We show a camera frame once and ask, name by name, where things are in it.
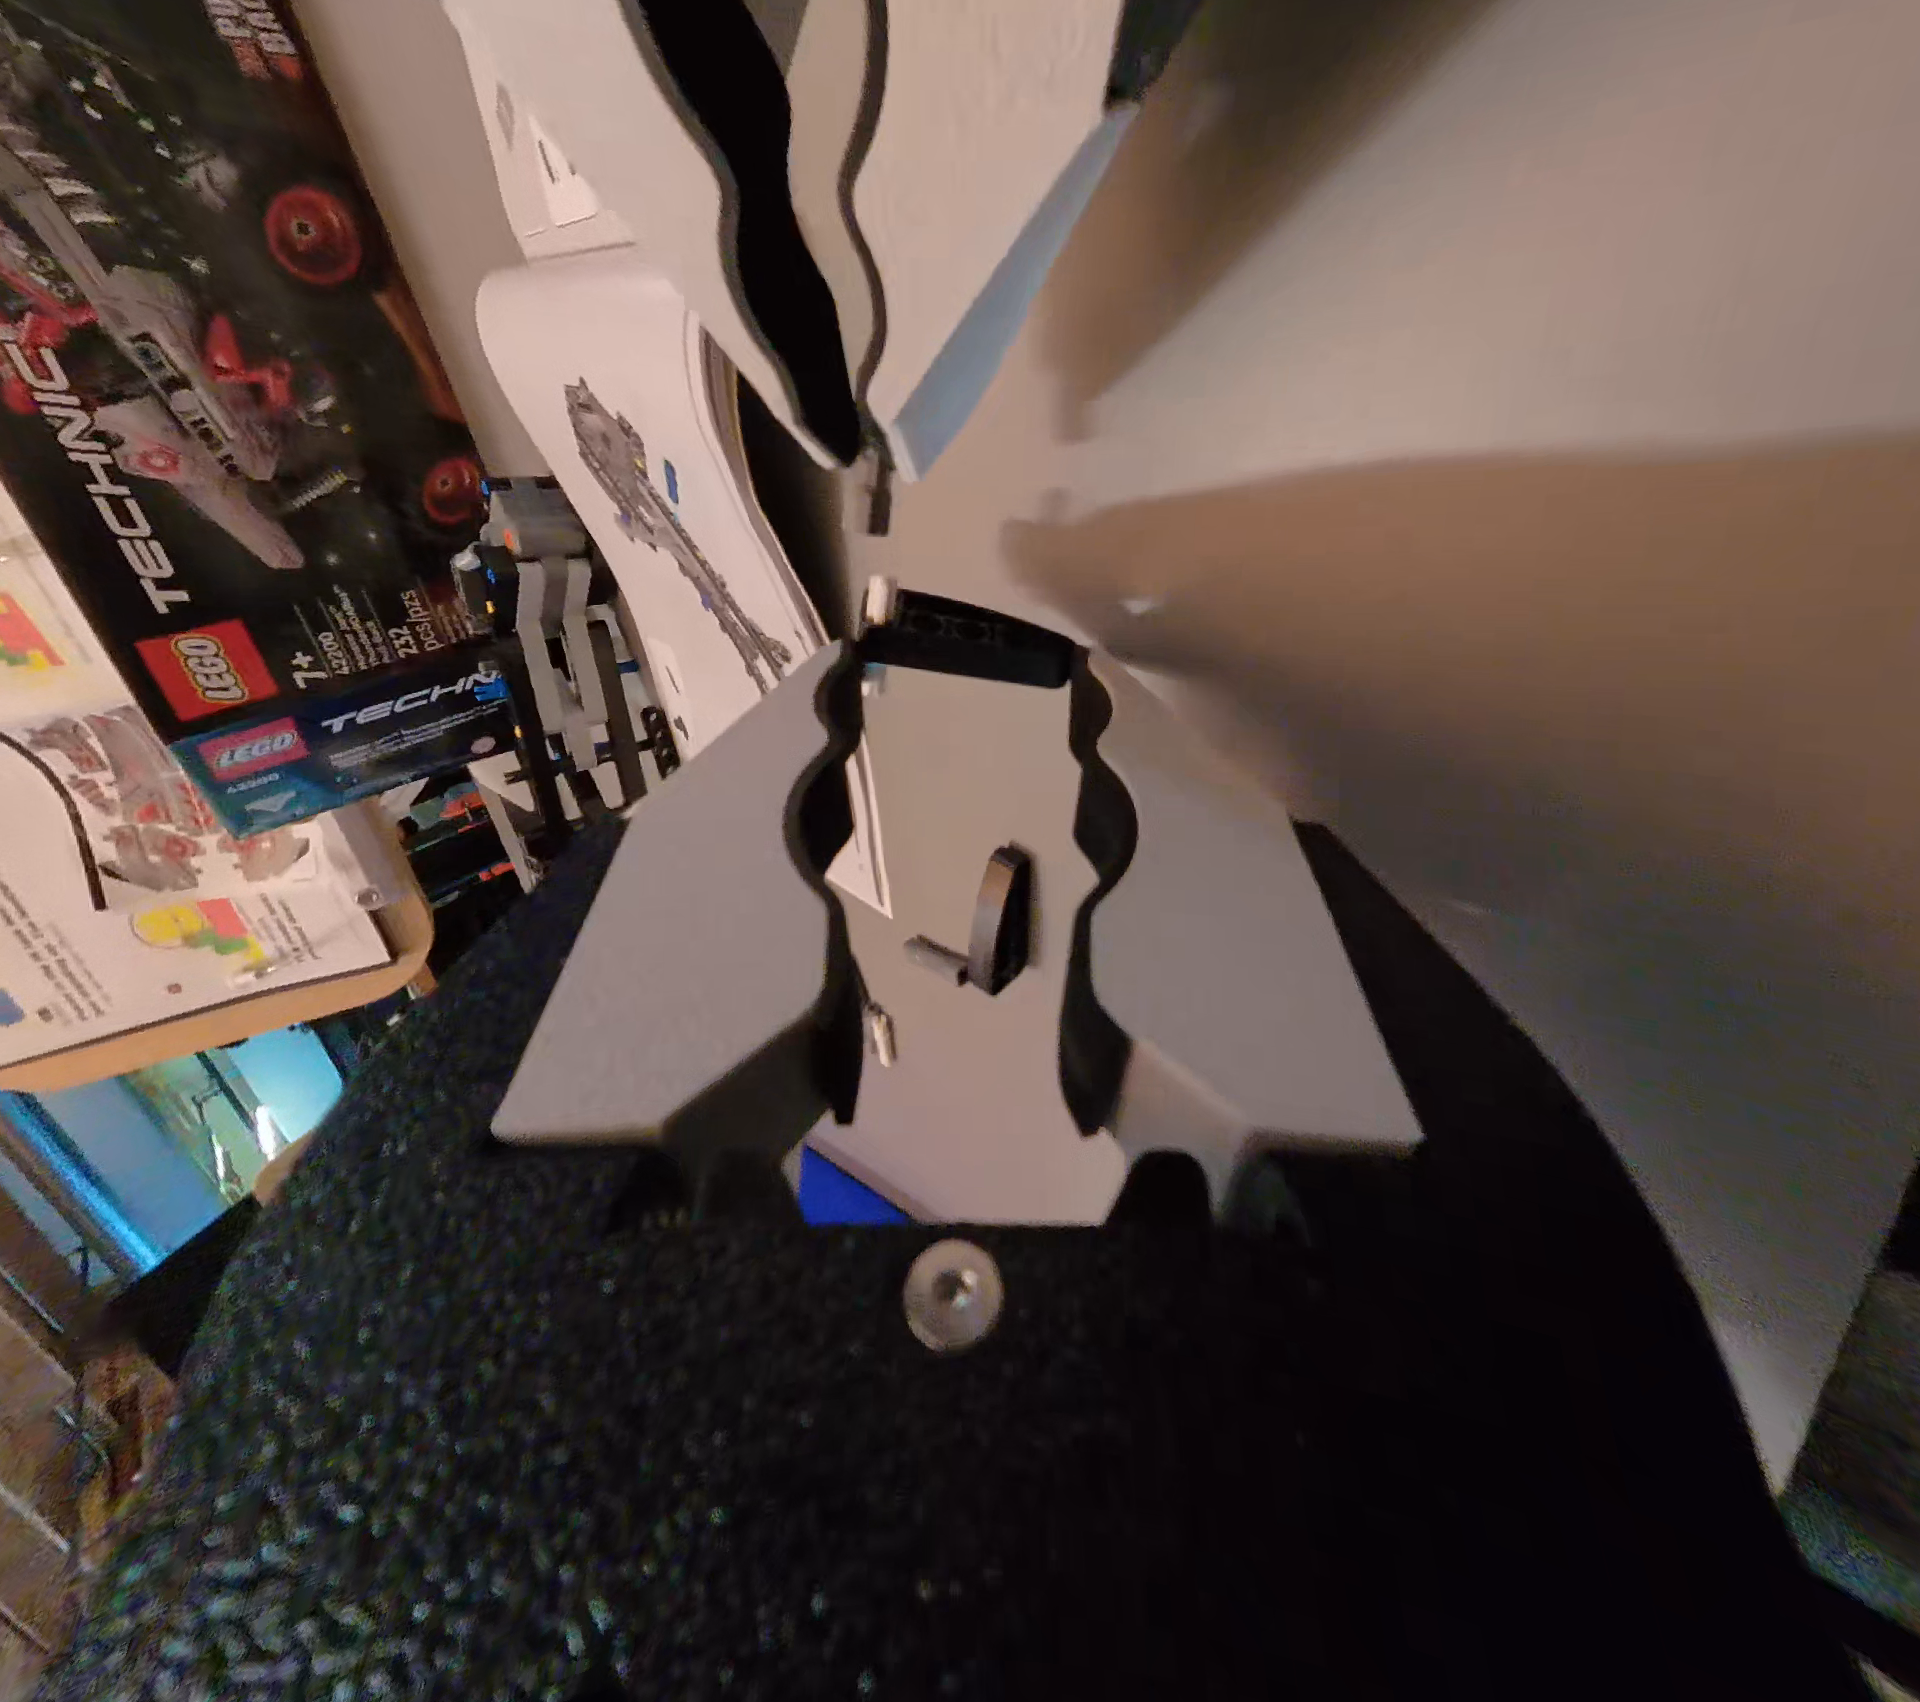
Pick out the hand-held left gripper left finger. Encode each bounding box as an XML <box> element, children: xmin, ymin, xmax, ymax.
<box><xmin>489</xmin><ymin>646</ymin><xmax>878</xmax><ymax>1153</ymax></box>

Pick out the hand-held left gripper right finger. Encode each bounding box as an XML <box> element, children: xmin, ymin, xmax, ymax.
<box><xmin>1051</xmin><ymin>651</ymin><xmax>1427</xmax><ymax>1185</ymax></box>

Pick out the black toy beam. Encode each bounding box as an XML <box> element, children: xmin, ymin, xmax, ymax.
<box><xmin>854</xmin><ymin>592</ymin><xmax>1077</xmax><ymax>693</ymax></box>

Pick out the black curved toy piece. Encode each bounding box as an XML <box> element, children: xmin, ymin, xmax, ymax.
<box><xmin>959</xmin><ymin>843</ymin><xmax>1039</xmax><ymax>997</ymax></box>

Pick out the wooden board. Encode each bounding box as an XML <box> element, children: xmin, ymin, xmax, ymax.
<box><xmin>0</xmin><ymin>819</ymin><xmax>440</xmax><ymax>1095</ymax></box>

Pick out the partly built toy model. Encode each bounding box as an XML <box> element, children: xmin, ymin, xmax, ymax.
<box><xmin>457</xmin><ymin>479</ymin><xmax>683</xmax><ymax>835</ymax></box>

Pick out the small blue toy box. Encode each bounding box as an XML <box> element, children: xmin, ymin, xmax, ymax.
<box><xmin>167</xmin><ymin>651</ymin><xmax>530</xmax><ymax>820</ymax></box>

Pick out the open instruction booklet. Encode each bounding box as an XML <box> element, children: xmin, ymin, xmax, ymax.
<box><xmin>479</xmin><ymin>258</ymin><xmax>899</xmax><ymax>916</ymax></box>

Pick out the black toy car box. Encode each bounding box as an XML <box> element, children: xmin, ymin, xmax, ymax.
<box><xmin>0</xmin><ymin>0</ymin><xmax>503</xmax><ymax>742</ymax></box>

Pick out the printed paper sheet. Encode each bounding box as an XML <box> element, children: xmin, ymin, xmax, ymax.
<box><xmin>0</xmin><ymin>485</ymin><xmax>396</xmax><ymax>1073</ymax></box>

